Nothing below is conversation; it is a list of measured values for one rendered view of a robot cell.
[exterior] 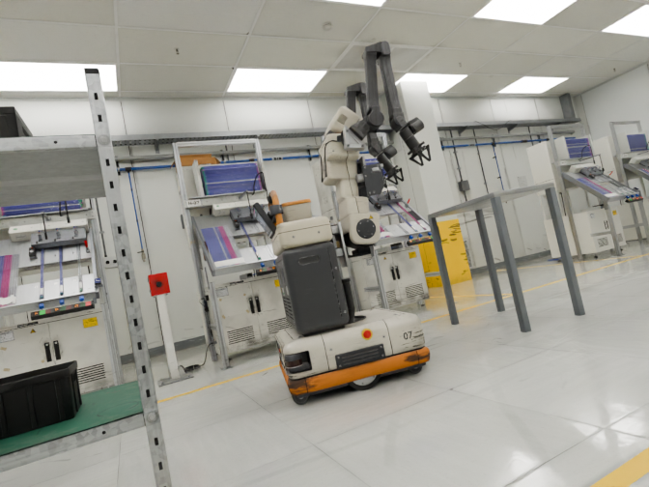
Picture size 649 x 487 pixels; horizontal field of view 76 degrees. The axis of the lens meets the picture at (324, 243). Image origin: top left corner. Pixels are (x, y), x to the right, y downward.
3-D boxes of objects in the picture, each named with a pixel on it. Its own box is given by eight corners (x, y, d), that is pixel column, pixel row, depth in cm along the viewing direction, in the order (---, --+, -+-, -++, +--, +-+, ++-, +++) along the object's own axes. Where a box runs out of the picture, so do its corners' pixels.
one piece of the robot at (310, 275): (301, 364, 185) (266, 182, 190) (290, 347, 238) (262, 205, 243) (373, 347, 191) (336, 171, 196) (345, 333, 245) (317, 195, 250)
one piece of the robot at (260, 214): (280, 241, 198) (252, 202, 198) (275, 247, 233) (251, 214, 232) (299, 227, 200) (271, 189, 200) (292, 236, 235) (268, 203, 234)
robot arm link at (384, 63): (373, 53, 219) (379, 41, 208) (383, 52, 220) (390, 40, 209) (389, 131, 215) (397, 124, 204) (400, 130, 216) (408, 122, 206)
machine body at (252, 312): (301, 340, 363) (288, 270, 367) (222, 362, 332) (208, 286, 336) (278, 335, 421) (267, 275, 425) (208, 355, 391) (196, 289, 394)
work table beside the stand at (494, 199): (525, 332, 230) (493, 191, 235) (451, 325, 297) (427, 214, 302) (585, 314, 245) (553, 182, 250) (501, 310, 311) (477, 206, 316)
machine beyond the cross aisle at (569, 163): (660, 243, 552) (624, 106, 564) (624, 254, 516) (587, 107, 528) (563, 256, 675) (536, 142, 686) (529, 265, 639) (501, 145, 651)
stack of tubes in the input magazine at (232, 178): (263, 189, 382) (257, 161, 384) (207, 195, 360) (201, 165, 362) (259, 193, 394) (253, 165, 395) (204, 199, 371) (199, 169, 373)
